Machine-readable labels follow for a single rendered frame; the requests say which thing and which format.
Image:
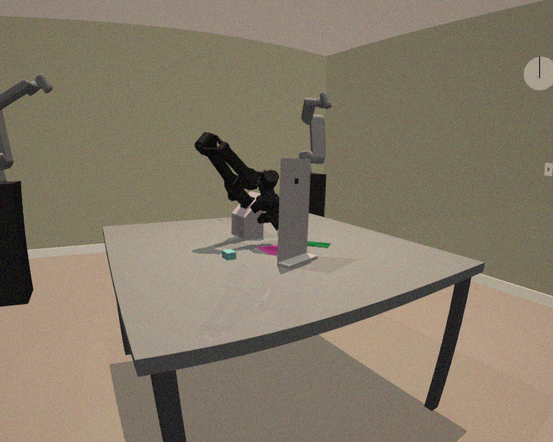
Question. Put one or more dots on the green square marker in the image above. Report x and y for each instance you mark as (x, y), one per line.
(318, 244)

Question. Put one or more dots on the small teal block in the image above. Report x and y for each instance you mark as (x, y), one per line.
(228, 254)

